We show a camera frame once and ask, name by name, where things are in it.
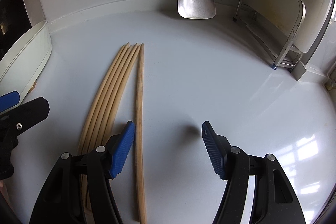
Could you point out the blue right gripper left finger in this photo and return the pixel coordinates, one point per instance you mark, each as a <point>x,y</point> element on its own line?
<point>121,145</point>

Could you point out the steel cutting board rack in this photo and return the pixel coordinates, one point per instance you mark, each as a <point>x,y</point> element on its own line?
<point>279,47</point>

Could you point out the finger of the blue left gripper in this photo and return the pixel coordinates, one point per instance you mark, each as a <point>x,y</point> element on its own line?
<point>9,100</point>
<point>27,115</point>

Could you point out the white round basin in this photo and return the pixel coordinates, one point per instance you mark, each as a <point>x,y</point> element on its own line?
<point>25,60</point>

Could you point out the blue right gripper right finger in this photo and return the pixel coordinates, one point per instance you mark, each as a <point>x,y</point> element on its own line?
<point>216,146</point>

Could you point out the steel spatula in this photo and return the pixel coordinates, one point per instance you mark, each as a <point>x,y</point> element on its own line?
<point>196,9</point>

